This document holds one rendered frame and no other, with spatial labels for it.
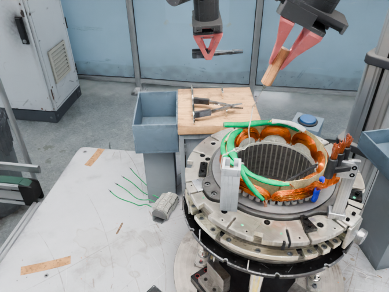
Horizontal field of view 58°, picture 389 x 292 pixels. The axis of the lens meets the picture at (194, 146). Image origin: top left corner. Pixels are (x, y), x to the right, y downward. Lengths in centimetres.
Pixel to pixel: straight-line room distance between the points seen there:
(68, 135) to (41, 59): 57
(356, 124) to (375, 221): 29
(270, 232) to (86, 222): 60
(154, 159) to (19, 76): 211
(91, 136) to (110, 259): 191
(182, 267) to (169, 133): 32
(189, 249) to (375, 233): 44
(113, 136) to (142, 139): 186
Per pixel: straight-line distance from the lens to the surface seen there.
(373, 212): 93
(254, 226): 57
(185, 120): 85
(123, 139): 267
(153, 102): 100
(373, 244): 96
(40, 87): 289
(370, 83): 102
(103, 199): 108
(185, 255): 89
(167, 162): 94
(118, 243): 96
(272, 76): 56
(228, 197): 56
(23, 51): 281
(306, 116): 94
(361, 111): 106
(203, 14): 83
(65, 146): 272
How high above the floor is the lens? 152
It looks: 37 degrees down
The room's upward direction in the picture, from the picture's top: 1 degrees counter-clockwise
